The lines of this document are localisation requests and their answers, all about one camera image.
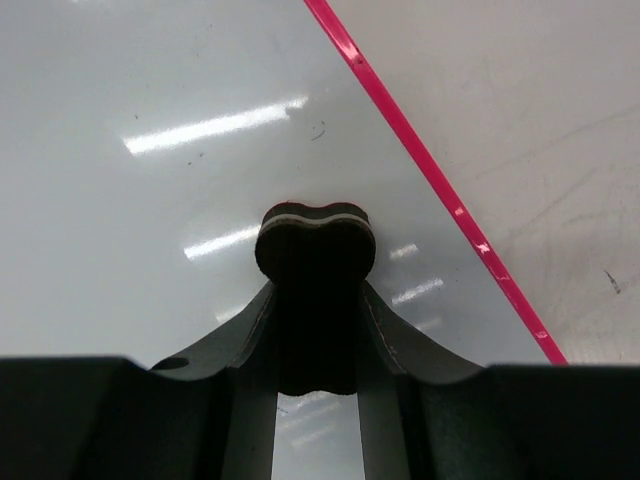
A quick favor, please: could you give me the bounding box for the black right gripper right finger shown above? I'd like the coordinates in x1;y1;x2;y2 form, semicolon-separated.
356;286;639;479

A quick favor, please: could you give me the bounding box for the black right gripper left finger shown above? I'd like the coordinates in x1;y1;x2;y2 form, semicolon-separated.
1;285;277;479

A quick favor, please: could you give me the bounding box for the black whiteboard eraser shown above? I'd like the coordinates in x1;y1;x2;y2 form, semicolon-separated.
254;202;376;396

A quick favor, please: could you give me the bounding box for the pink framed whiteboard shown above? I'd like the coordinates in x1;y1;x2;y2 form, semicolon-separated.
0;0;570;480

